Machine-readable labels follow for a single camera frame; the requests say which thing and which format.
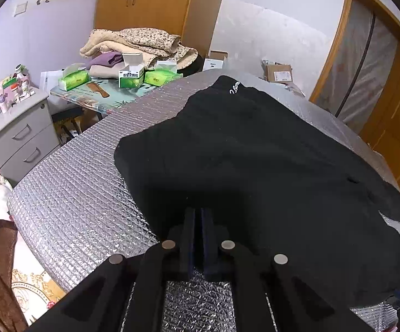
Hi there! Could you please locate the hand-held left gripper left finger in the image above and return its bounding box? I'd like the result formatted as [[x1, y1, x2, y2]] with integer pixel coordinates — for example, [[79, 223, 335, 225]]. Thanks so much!
[[30, 207, 196, 332]]

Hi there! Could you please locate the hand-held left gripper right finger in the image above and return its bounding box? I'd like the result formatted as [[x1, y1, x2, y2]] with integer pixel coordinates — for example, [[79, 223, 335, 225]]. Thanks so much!
[[202, 208, 377, 332]]

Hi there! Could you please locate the black garment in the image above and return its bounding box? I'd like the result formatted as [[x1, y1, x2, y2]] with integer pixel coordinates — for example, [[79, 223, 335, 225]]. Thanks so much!
[[114, 75, 400, 308]]

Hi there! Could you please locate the side table with patterned top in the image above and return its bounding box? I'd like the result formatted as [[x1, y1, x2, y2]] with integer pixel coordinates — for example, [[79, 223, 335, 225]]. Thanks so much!
[[50, 74, 173, 115]]

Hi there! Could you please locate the patterned bed sheet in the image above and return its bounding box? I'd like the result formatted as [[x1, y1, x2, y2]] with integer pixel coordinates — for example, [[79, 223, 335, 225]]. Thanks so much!
[[0, 175, 67, 332]]

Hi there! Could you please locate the green tissue pack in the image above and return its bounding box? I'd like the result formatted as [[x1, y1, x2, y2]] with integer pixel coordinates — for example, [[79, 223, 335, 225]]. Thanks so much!
[[58, 63, 90, 91], [144, 60, 183, 87]]

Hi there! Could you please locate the green white medicine box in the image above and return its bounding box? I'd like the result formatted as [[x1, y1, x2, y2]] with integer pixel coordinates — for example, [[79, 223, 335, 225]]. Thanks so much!
[[119, 69, 145, 89]]

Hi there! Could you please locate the black cloth pile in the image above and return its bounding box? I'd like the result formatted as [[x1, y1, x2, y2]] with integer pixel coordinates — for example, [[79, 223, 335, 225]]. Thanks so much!
[[181, 53, 204, 77]]

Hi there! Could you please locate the wooden comb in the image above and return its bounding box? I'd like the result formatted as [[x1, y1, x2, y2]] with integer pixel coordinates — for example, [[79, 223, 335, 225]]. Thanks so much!
[[86, 82, 111, 98]]

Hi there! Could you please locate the white cardboard box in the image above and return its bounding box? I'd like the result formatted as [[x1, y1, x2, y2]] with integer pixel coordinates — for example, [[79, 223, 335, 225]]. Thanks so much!
[[203, 51, 229, 73]]

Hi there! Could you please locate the brown cardboard box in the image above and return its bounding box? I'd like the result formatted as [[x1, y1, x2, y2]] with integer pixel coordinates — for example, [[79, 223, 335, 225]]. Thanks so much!
[[264, 60, 294, 84]]

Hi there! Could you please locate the beige folded cloth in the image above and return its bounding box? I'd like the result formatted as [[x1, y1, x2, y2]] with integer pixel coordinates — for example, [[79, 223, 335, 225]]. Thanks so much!
[[89, 65, 121, 77]]

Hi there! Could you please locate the grey drawer cabinet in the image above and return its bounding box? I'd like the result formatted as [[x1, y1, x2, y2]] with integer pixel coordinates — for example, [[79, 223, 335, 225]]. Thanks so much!
[[0, 88, 62, 187]]

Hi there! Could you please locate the purple cloth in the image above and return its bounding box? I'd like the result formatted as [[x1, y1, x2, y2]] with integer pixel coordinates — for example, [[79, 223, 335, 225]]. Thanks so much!
[[89, 51, 122, 68]]

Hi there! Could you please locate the wooden door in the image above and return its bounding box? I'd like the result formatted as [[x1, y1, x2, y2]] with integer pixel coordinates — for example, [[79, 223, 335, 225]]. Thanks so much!
[[357, 40, 400, 196]]

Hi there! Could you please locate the beige floral blanket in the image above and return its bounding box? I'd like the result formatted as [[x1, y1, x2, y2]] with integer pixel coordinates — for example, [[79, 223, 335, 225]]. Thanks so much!
[[80, 28, 199, 71]]

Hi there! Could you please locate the white plastic packet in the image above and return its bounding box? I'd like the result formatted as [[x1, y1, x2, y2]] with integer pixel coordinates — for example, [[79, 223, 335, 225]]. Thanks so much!
[[41, 70, 64, 89]]

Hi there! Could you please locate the row of toiletry bottles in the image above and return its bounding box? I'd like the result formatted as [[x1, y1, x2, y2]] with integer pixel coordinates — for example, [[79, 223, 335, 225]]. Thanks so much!
[[0, 64, 36, 123]]

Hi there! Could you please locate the clear plastic door curtain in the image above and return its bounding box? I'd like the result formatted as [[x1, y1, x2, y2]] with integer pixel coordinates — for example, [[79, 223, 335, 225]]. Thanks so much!
[[316, 0, 399, 134]]

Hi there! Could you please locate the wooden wardrobe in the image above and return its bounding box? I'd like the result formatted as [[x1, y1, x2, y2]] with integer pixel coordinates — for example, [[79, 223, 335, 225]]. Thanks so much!
[[94, 0, 230, 58]]

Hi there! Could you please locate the wooden door frame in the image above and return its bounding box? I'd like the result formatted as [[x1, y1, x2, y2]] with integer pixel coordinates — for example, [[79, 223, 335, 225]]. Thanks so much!
[[309, 0, 400, 118]]

